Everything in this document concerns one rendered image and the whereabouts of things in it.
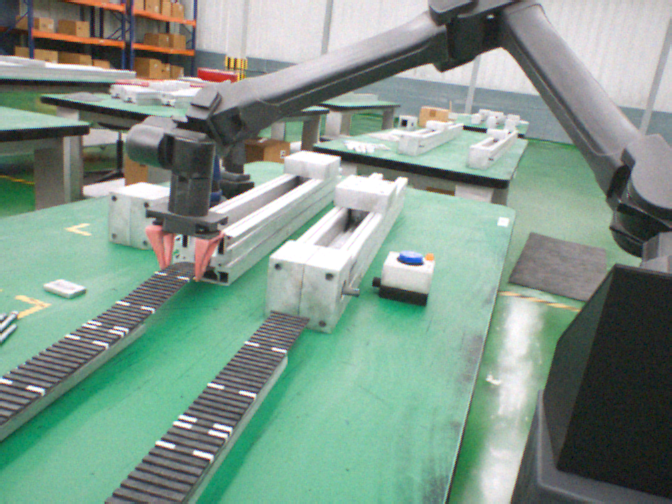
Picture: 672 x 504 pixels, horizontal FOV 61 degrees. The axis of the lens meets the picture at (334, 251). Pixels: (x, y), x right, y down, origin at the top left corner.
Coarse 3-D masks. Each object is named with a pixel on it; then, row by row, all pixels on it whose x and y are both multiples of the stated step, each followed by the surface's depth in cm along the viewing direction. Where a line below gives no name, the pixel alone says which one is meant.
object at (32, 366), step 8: (32, 360) 57; (24, 368) 56; (32, 368) 56; (40, 368) 56; (48, 368) 57; (56, 368) 56; (64, 368) 57; (48, 376) 55; (56, 376) 55; (64, 376) 55
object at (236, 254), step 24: (264, 192) 122; (288, 192) 140; (312, 192) 133; (240, 216) 111; (264, 216) 102; (288, 216) 117; (312, 216) 138; (192, 240) 91; (240, 240) 95; (264, 240) 106; (216, 264) 91; (240, 264) 94
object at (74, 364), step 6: (42, 354) 59; (48, 354) 59; (54, 354) 59; (36, 360) 58; (42, 360) 58; (48, 360) 58; (54, 360) 58; (60, 360) 58; (66, 360) 58; (72, 360) 58; (78, 360) 58; (60, 366) 57; (66, 366) 57; (72, 366) 57; (78, 366) 57
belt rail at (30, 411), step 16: (144, 320) 72; (128, 336) 69; (112, 352) 66; (16, 368) 56; (80, 368) 61; (96, 368) 63; (64, 384) 58; (48, 400) 56; (16, 416) 52; (32, 416) 54; (0, 432) 50
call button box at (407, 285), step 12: (384, 264) 93; (396, 264) 93; (408, 264) 94; (420, 264) 94; (432, 264) 96; (384, 276) 93; (396, 276) 93; (408, 276) 92; (420, 276) 92; (384, 288) 94; (396, 288) 94; (408, 288) 93; (420, 288) 92; (396, 300) 94; (408, 300) 93; (420, 300) 93
